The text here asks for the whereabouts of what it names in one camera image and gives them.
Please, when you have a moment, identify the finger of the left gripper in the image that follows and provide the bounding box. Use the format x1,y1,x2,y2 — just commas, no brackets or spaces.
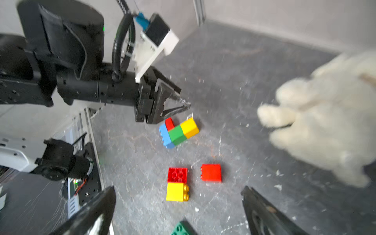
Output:
151,67,181,94
146,88,191,124

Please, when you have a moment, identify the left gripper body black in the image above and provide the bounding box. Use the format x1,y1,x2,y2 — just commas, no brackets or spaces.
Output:
134,66,160,124

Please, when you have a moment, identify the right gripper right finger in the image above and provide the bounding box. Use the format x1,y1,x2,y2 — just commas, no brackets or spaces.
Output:
241,186,307,235

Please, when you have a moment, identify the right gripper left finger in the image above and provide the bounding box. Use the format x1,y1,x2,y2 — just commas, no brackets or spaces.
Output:
51,186,116,235

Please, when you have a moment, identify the yellow square lego brick top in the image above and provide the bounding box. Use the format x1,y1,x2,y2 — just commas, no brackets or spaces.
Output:
180,117,199,139

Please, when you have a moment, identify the yellow square lego brick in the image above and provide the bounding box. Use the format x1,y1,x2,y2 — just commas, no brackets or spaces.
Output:
180,117,199,139
166,183,190,202

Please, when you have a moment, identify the blue long lego brick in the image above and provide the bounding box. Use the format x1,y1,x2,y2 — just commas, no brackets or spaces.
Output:
159,124,175,149

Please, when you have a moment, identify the red square lego brick top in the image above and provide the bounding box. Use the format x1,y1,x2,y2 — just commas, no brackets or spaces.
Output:
200,164,222,183

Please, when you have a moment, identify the red square lego brick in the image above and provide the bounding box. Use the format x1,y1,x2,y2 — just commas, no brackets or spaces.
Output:
167,167,188,184
200,164,222,183

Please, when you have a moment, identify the light green square lego brick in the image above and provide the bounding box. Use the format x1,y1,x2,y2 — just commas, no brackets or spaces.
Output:
168,125,187,146

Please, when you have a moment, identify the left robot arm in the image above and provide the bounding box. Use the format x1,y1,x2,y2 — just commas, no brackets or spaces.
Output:
1,1,191,124

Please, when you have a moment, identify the yellow square lego brick bottom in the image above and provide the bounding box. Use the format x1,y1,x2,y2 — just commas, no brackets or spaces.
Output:
166,183,190,202

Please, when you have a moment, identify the red square lego brick bottom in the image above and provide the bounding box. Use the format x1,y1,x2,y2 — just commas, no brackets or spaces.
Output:
167,167,188,184

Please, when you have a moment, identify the dark green long lego brick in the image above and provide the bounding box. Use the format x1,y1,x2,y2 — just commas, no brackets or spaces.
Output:
170,221,193,235

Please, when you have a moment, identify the white plush dog toy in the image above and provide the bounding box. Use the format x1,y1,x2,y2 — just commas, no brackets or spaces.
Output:
257,51,376,188

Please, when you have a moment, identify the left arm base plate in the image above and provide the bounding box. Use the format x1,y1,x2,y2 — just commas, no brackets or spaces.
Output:
61,142,102,206

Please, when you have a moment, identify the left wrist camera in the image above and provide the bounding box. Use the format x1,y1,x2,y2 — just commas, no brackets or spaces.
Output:
133,13,179,84

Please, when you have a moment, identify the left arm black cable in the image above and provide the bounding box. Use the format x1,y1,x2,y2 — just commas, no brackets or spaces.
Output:
111,0,136,83

